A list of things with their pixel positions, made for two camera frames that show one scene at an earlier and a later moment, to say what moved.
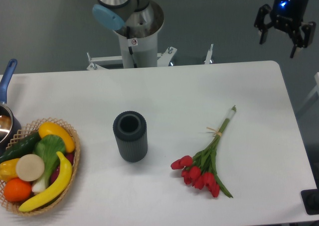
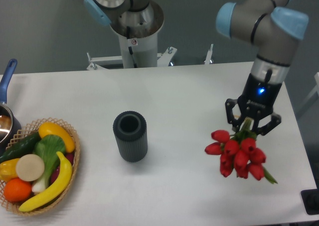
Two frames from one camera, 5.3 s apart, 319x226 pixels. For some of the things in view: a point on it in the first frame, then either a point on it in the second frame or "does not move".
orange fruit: x=17 y=190 does not move
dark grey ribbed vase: x=130 y=128 does not move
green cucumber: x=24 y=147 does not move
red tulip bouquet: x=200 y=170 to x=239 y=153
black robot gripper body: x=289 y=8 to x=258 y=99
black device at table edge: x=310 y=199 does not move
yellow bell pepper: x=8 y=169 does not move
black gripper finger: x=304 y=38 to x=275 y=121
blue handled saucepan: x=11 y=132 does not move
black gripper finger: x=260 y=24 to x=235 y=123
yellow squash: x=52 y=128 does not move
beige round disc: x=30 y=168 does not move
